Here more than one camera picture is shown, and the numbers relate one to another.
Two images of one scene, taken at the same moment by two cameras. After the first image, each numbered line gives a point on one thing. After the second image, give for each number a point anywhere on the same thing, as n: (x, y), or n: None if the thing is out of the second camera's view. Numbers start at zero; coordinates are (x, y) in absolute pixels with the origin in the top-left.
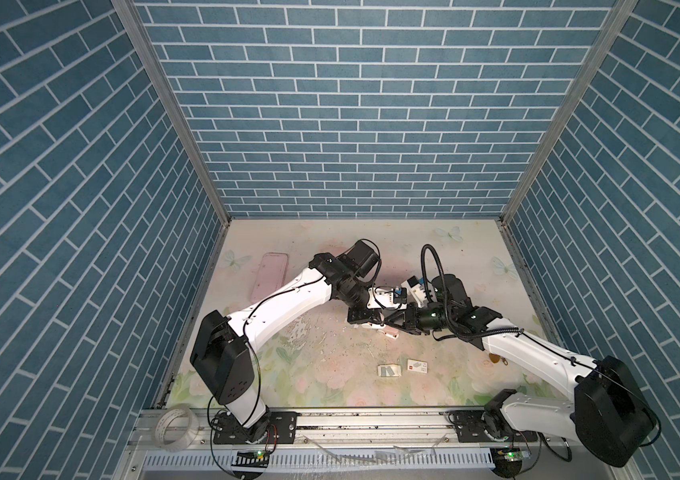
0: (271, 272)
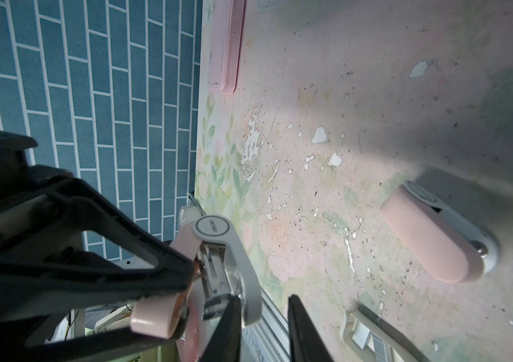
0: (225, 40)
